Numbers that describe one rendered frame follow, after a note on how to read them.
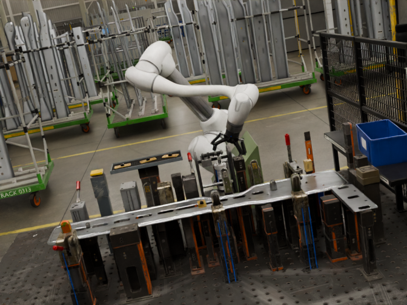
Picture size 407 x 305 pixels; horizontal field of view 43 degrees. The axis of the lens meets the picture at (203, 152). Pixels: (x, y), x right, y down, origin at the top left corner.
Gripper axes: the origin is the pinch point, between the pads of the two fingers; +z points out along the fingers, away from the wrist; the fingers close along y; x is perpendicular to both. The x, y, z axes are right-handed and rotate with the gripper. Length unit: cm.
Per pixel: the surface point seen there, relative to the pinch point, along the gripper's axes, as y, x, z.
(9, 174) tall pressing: 256, -169, 266
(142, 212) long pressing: 26, 60, -2
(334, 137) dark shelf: -54, -26, -17
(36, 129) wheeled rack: 375, -424, 423
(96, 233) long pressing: 40, 81, -1
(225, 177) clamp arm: -5.1, 35.0, -16.8
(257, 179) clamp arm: -20.4, 28.7, -16.6
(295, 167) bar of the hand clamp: -35, 29, -31
